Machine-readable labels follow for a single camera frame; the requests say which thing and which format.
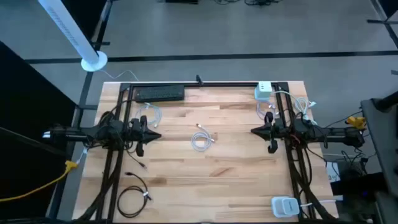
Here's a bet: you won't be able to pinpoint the black power strip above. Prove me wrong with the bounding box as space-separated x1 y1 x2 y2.
134 84 185 103

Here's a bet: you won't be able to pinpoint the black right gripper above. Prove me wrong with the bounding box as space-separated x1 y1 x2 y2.
250 111 283 154

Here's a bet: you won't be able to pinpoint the white multiport charging block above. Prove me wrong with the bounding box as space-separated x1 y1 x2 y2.
253 81 274 101

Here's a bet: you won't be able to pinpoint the white charger cable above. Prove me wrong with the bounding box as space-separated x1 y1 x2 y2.
300 198 345 208

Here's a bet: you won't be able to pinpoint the black floor cables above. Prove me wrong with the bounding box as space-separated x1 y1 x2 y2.
213 0 282 7

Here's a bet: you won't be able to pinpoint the yellow extension cable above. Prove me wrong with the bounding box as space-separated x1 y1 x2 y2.
0 161 79 203

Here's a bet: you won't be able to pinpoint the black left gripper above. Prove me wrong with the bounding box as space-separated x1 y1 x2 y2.
129 115 162 157

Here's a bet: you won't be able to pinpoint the black coiled USB cable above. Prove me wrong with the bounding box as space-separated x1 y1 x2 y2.
116 171 154 218

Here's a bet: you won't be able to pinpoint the white labelled box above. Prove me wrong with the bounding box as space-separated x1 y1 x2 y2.
325 161 341 184

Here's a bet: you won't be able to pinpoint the black cable tangle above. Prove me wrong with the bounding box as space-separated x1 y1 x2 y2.
323 146 379 175

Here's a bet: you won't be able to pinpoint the thin white power cord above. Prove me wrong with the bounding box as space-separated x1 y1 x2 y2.
99 70 140 82

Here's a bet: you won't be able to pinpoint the black cable bundle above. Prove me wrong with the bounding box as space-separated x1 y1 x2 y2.
74 146 125 222
289 139 338 222

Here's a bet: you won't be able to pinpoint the dark grey desk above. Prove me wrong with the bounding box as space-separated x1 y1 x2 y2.
360 90 398 200

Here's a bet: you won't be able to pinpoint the white and grey charging block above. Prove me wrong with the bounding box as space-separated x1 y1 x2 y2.
271 195 300 218

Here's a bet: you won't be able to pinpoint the white USB cable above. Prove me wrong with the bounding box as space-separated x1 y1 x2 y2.
134 102 163 129
272 90 318 126
256 101 277 121
190 123 216 152

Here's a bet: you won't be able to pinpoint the black equipment case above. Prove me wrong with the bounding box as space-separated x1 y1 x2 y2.
330 172 389 197

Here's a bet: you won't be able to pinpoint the black aluminium table frame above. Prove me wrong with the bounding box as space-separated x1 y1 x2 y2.
95 81 317 224

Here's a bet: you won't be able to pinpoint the short white cable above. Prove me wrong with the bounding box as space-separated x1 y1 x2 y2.
75 146 90 165

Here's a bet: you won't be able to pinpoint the black usb cable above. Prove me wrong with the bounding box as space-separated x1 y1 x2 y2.
116 171 154 218
126 148 147 170

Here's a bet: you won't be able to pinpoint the white perforated floor pole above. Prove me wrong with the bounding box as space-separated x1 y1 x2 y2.
37 0 108 73

